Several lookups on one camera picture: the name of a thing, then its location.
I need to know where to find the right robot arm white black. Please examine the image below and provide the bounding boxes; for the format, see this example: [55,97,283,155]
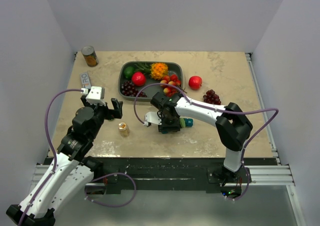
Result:
[144,93,253,183]

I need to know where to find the orange spiky fruit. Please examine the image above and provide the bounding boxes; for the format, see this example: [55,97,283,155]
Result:
[150,62,169,80]

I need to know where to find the purple silver toothpaste box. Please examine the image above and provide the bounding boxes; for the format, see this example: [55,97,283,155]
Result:
[80,72,92,89]

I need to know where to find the small amber glass jar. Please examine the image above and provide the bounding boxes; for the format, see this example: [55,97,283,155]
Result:
[118,122,130,137]

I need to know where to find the red apple on table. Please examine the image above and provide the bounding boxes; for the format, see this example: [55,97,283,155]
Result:
[188,76,203,90]

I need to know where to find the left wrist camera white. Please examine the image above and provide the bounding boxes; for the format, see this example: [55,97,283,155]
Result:
[86,86,107,106]

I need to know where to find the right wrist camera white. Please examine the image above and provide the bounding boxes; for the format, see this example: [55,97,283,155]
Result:
[143,112,162,127]

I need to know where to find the green leafy sprig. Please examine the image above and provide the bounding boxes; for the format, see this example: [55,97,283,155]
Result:
[134,62,151,74]

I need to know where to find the cherry and strawberry bunch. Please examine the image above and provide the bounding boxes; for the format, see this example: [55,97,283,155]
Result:
[160,74,182,97]

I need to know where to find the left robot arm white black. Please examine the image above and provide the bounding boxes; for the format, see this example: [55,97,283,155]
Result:
[6,96,123,226]

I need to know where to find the teal weekly pill organizer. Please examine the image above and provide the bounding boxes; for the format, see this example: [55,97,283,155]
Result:
[184,118,194,127]

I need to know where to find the grey fruit tray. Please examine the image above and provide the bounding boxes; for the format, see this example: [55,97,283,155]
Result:
[118,61,186,102]

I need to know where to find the tin can orange label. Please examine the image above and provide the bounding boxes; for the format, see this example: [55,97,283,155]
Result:
[81,46,99,67]

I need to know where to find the green lime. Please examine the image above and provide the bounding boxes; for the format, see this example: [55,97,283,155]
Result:
[123,66,136,80]

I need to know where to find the green pill bottle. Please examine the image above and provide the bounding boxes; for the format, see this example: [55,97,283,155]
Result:
[179,118,186,128]

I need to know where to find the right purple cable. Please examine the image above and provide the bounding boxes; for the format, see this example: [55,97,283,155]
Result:
[133,83,279,152]

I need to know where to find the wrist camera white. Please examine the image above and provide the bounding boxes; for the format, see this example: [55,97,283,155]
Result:
[143,112,162,127]
[86,86,107,106]

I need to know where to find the dark grapes in tray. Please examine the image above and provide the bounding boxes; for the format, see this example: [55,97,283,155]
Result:
[120,81,147,97]

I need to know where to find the red apple in tray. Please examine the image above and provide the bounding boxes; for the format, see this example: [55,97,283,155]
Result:
[131,72,146,87]

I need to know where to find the red grapes on table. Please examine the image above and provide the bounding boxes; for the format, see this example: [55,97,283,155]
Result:
[202,89,221,105]

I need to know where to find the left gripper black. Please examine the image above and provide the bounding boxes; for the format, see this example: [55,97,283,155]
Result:
[81,95,123,139]

